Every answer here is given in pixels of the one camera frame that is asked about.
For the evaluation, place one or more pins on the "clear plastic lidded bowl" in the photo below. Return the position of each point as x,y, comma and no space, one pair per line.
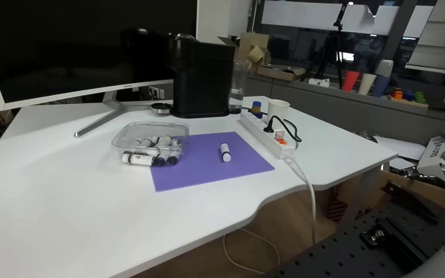
151,144

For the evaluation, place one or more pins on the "small white bottle on mat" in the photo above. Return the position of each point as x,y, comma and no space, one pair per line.
224,153

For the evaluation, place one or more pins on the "purple paper mat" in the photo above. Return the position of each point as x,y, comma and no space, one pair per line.
201,162

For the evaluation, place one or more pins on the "small blue capped bottle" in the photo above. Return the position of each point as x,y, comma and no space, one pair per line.
255,107

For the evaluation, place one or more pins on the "clear water tank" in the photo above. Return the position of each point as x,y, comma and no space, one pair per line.
238,82

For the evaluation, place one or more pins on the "white power strip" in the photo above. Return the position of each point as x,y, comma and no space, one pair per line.
277,142

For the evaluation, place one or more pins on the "white paper cup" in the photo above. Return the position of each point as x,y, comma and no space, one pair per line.
277,107

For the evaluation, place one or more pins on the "small round black object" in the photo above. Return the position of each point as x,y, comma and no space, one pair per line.
161,108

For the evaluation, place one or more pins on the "cardboard box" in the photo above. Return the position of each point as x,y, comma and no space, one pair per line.
252,51

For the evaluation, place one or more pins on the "red plastic cup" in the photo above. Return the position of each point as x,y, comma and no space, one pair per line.
349,81

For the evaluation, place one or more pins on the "white plastic cup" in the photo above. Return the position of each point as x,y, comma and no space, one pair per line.
366,82

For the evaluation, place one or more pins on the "blue plastic cup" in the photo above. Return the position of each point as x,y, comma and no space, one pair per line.
380,85

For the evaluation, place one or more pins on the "white curved computer monitor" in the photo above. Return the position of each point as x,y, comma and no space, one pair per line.
56,50

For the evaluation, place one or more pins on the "black plug with cable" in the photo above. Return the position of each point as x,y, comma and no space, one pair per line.
287,125

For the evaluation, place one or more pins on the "black camera tripod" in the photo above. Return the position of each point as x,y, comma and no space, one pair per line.
331,51

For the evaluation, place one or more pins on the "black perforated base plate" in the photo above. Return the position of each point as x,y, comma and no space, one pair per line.
388,243

